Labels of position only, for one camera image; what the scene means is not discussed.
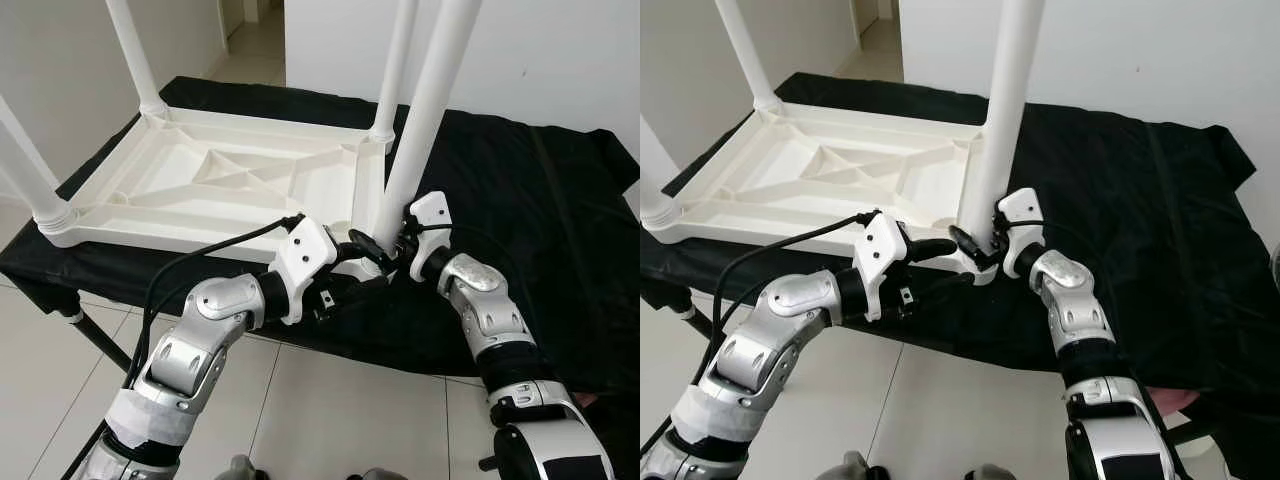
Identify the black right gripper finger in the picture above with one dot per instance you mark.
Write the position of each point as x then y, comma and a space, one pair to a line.
968, 245
370, 250

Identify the white plastic table top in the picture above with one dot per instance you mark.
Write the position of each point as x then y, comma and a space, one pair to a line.
150, 190
780, 190

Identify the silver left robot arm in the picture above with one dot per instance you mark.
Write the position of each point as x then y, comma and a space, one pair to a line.
770, 340
190, 350

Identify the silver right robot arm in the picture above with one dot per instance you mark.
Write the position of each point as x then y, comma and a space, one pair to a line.
1080, 310
490, 310

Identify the black table cloth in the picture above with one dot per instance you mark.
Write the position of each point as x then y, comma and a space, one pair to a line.
540, 220
1160, 220

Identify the grey right robot foot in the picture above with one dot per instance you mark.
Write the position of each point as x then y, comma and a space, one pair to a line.
375, 474
985, 473

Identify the black metal table leg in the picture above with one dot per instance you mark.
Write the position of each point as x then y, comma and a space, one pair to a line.
1185, 430
490, 462
695, 320
100, 335

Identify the pink plastic object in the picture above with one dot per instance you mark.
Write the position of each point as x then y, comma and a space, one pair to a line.
588, 400
1170, 400

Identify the white electric fan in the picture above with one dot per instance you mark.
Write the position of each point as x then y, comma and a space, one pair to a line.
1275, 275

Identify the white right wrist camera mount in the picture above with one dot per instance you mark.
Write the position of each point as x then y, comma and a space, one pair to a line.
430, 215
1020, 212

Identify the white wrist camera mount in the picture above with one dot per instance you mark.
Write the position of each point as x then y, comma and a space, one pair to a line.
882, 248
305, 250
430, 215
1020, 212

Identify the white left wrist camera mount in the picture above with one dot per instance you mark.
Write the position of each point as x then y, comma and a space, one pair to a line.
305, 250
882, 248

